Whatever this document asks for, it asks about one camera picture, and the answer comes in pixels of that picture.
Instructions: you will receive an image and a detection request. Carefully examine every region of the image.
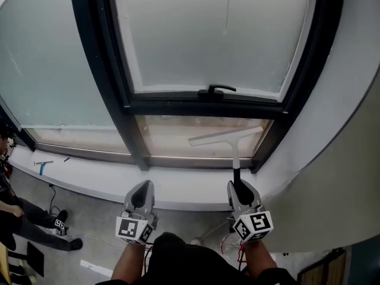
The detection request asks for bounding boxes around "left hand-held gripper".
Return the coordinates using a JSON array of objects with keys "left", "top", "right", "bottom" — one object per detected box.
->
[{"left": 115, "top": 179, "right": 160, "bottom": 245}]

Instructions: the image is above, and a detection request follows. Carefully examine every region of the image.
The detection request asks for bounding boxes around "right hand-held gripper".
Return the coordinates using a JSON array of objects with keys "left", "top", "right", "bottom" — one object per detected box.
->
[{"left": 226, "top": 179, "right": 274, "bottom": 245}]

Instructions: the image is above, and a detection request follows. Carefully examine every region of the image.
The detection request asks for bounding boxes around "white squeegee dark green handle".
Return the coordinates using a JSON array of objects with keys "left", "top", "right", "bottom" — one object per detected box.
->
[{"left": 188, "top": 126, "right": 264, "bottom": 197}]

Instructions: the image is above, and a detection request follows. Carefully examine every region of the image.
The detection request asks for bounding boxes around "frosted window glass pane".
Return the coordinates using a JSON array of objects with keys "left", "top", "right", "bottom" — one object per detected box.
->
[{"left": 112, "top": 0, "right": 313, "bottom": 94}]

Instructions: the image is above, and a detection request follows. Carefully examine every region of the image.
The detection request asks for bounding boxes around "person's right forearm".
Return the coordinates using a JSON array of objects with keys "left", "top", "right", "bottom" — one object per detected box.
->
[{"left": 242, "top": 240, "right": 279, "bottom": 278}]

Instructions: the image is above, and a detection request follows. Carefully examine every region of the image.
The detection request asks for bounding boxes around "person's left forearm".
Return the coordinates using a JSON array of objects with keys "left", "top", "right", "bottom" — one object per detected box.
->
[{"left": 111, "top": 241, "right": 148, "bottom": 281}]

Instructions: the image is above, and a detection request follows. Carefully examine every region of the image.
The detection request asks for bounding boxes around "small blue squeegee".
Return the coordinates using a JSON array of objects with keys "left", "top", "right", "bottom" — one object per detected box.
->
[{"left": 34, "top": 160, "right": 55, "bottom": 176}]

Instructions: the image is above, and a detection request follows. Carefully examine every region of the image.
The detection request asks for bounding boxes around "white window sill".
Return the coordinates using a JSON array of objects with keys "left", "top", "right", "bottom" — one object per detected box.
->
[{"left": 8, "top": 147, "right": 268, "bottom": 213}]

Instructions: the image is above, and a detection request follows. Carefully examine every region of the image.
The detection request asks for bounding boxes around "clear window pane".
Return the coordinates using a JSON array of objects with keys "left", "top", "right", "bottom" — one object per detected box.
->
[
  {"left": 25, "top": 126, "right": 132, "bottom": 156},
  {"left": 135, "top": 114, "right": 274, "bottom": 160}
]

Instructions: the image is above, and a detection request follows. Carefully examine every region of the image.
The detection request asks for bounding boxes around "person's black shirt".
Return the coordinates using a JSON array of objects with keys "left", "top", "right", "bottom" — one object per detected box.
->
[{"left": 94, "top": 232, "right": 297, "bottom": 285}]

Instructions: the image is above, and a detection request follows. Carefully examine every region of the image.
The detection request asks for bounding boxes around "wooden cabinet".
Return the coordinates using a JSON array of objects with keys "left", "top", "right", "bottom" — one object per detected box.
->
[{"left": 296, "top": 249, "right": 349, "bottom": 285}]

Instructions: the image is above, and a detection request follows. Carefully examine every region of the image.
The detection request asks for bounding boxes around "black flat board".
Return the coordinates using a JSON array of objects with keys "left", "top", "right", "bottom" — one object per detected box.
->
[{"left": 26, "top": 241, "right": 45, "bottom": 278}]

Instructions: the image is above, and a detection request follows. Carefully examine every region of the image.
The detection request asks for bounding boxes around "wide frosted window pane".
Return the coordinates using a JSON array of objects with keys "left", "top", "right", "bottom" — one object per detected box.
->
[{"left": 0, "top": 0, "right": 118, "bottom": 129}]

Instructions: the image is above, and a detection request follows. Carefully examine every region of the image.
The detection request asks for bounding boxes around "black window handle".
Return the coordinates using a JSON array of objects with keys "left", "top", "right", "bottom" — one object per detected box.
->
[{"left": 198, "top": 84, "right": 238, "bottom": 99}]

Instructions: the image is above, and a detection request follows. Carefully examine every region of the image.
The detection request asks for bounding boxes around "black window frame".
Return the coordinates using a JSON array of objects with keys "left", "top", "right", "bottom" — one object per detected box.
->
[{"left": 0, "top": 0, "right": 346, "bottom": 174}]

